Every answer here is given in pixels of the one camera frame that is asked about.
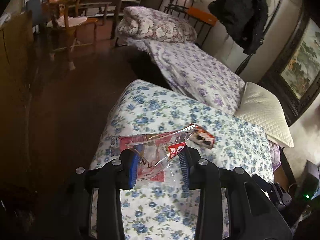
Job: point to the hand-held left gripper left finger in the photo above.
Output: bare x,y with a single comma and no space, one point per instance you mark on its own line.
133,172

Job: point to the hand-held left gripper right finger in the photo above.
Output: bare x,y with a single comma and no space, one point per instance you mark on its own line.
184,170

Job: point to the clear plastic wrapper red print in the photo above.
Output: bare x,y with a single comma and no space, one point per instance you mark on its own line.
155,142

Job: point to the small red snack wrapper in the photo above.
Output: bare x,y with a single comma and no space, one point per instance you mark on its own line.
203,137

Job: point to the lilac cloth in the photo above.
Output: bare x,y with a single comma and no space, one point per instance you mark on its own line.
275,155

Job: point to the blue floral blanket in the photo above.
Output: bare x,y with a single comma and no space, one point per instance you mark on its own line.
155,105

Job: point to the cream quilted pillow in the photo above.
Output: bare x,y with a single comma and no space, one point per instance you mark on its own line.
262,112

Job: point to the purple floral bedsheet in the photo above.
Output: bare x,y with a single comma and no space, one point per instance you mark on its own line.
195,70

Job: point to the framed landscape painting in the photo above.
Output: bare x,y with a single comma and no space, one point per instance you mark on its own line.
305,62

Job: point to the pink floral rolled quilt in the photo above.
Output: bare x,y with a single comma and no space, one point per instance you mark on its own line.
155,25

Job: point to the orange box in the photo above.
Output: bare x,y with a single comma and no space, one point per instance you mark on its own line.
202,15

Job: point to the wooden chair with cushion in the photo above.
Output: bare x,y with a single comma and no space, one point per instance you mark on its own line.
70,21

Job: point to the black jacket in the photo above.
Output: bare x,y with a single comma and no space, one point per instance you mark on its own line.
240,10

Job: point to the black metal bed frame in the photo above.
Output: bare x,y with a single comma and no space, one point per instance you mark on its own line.
180,5

